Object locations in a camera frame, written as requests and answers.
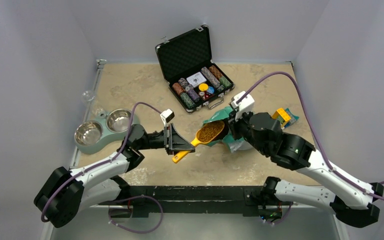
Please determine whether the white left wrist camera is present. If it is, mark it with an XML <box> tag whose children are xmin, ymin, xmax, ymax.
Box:
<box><xmin>160</xmin><ymin>108</ymin><xmax>175</xmax><ymax>126</ymax></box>

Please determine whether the clear glass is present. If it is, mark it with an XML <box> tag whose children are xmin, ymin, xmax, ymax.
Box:
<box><xmin>81</xmin><ymin>90</ymin><xmax>96</xmax><ymax>105</ymax></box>

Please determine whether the green dog food bag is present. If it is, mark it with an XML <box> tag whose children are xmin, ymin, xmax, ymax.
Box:
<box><xmin>202</xmin><ymin>106</ymin><xmax>253</xmax><ymax>153</ymax></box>

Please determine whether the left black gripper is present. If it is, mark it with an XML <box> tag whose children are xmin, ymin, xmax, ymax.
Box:
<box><xmin>136</xmin><ymin>122</ymin><xmax>194</xmax><ymax>155</ymax></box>

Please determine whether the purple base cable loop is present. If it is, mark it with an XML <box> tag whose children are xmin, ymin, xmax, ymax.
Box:
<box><xmin>108</xmin><ymin>194</ymin><xmax>165</xmax><ymax>235</ymax></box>

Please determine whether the black poker chip case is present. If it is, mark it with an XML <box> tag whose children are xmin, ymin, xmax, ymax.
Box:
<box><xmin>155</xmin><ymin>24</ymin><xmax>235</xmax><ymax>114</ymax></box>

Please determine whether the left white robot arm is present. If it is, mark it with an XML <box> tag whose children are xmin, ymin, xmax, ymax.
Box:
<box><xmin>33</xmin><ymin>123</ymin><xmax>196</xmax><ymax>228</ymax></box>

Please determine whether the green double pet bowl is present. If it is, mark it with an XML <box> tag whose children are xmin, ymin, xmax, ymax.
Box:
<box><xmin>74</xmin><ymin>108</ymin><xmax>140</xmax><ymax>155</ymax></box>

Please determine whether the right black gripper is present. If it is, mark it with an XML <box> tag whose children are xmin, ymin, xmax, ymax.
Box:
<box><xmin>225</xmin><ymin>106</ymin><xmax>269</xmax><ymax>155</ymax></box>

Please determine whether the yellow plastic scoop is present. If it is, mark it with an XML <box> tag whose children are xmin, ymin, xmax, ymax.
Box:
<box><xmin>172</xmin><ymin>120</ymin><xmax>225</xmax><ymax>164</ymax></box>

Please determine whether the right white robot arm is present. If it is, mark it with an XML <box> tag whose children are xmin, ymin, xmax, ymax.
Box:
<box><xmin>227</xmin><ymin>111</ymin><xmax>384</xmax><ymax>228</ymax></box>

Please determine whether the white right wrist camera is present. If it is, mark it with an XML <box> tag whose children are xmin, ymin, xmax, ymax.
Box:
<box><xmin>229</xmin><ymin>91</ymin><xmax>255</xmax><ymax>122</ymax></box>

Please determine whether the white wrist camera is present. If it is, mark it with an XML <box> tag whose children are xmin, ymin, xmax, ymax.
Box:
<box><xmin>160</xmin><ymin>108</ymin><xmax>175</xmax><ymax>126</ymax></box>
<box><xmin>229</xmin><ymin>91</ymin><xmax>255</xmax><ymax>122</ymax></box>

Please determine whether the toy brick block stack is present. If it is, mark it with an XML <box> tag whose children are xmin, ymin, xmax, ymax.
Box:
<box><xmin>271</xmin><ymin>107</ymin><xmax>300</xmax><ymax>129</ymax></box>

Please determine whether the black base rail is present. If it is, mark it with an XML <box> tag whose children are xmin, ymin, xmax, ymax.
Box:
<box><xmin>97</xmin><ymin>185</ymin><xmax>295</xmax><ymax>220</ymax></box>

